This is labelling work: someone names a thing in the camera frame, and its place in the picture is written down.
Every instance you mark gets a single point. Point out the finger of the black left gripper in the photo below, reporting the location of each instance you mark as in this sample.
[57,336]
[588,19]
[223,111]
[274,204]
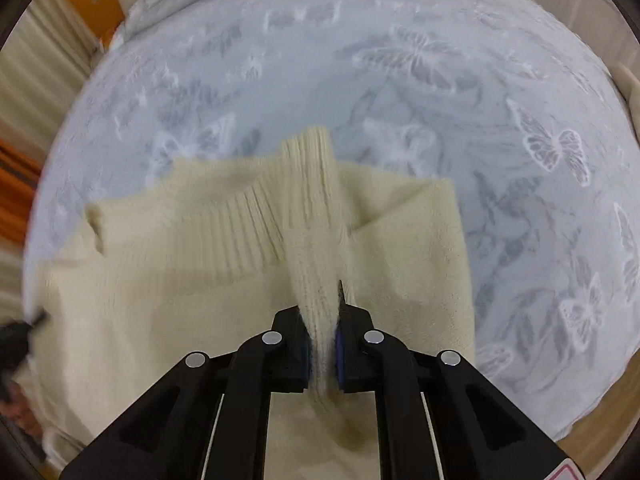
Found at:
[15,348]

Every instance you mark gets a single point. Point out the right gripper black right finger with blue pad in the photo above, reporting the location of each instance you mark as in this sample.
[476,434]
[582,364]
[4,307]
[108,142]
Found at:
[438,416]

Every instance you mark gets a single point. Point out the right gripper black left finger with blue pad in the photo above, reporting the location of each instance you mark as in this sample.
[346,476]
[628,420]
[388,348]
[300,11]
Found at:
[206,418]

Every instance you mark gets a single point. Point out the cream knitted sweater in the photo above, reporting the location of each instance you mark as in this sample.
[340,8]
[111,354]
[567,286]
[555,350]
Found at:
[205,258]

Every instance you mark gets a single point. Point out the beige pleated curtain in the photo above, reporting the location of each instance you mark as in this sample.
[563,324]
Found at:
[45,62]

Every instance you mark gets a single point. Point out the light blue butterfly bedspread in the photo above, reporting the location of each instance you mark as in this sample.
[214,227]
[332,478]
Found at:
[496,95]

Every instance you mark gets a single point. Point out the cream garment at bed edge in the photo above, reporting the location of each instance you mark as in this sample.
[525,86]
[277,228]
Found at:
[629,87]

